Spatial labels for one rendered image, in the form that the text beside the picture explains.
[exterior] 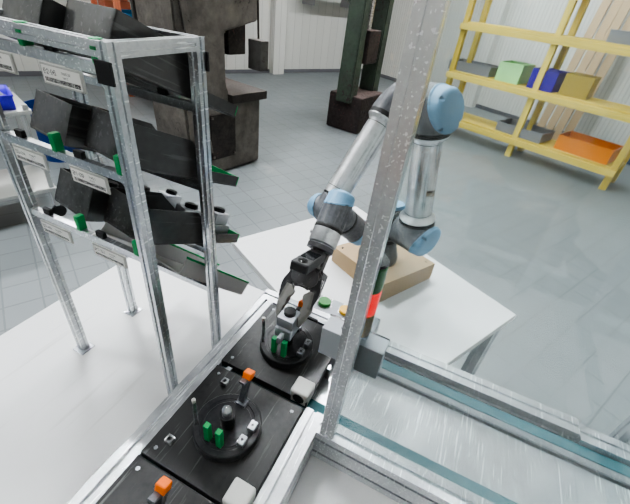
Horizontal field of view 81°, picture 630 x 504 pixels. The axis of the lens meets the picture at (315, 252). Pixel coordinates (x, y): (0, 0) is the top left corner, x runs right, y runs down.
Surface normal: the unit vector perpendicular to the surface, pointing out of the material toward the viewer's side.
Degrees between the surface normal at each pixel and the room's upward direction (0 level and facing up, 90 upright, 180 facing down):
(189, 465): 0
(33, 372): 0
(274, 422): 0
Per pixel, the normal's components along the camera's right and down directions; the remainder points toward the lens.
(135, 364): 0.11, -0.81
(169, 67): 0.81, 0.41
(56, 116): -0.48, 0.04
